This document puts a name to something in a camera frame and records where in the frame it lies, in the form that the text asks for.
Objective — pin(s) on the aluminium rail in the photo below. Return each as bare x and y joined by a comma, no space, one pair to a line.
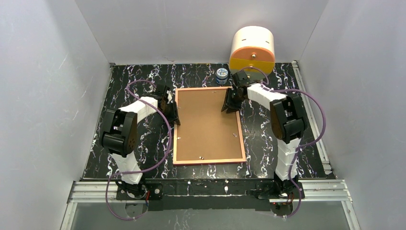
314,190
307,103

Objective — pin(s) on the aluminium front rail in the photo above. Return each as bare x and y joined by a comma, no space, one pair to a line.
314,190

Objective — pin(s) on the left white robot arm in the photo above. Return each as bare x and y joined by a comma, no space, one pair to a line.
119,130

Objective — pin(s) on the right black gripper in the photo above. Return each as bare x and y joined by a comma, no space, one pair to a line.
233,96

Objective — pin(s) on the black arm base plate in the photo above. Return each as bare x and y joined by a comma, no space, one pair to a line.
172,194

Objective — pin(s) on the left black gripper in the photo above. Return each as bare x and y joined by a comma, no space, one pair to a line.
171,106

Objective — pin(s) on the aluminium right side rail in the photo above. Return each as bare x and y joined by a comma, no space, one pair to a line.
307,103

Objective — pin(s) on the small blue white jar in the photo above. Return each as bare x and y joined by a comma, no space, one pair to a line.
222,76

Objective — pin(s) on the brown cardboard backing board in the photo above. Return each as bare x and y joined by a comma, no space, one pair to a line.
206,127

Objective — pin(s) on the round cream drawer cabinet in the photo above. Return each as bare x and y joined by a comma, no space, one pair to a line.
253,50

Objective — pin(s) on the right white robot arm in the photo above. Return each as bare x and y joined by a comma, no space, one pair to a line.
287,122

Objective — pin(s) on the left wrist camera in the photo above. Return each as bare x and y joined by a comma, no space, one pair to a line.
169,96

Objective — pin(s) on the pink photo frame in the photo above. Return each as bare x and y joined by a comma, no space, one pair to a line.
175,143

